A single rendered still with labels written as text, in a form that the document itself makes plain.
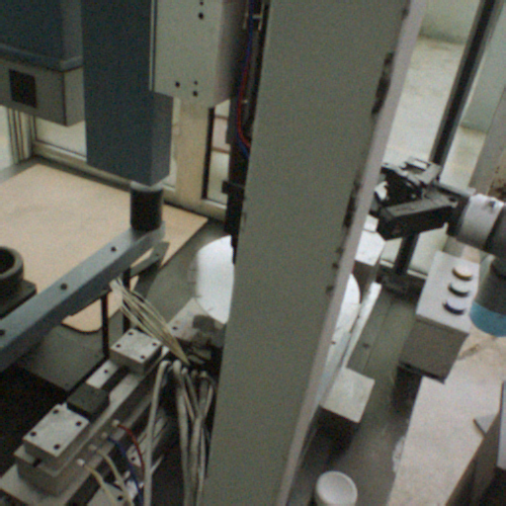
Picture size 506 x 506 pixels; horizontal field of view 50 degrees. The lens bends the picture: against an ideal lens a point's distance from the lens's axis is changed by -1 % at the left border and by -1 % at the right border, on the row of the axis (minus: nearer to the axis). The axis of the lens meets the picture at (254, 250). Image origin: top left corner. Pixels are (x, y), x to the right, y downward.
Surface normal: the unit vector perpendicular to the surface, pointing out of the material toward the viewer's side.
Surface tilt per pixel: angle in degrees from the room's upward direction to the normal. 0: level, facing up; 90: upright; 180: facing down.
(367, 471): 0
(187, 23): 90
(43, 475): 90
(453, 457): 0
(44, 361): 0
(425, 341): 90
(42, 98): 90
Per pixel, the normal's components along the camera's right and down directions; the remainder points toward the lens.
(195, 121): -0.41, 0.46
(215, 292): 0.13, -0.82
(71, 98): 0.90, 0.33
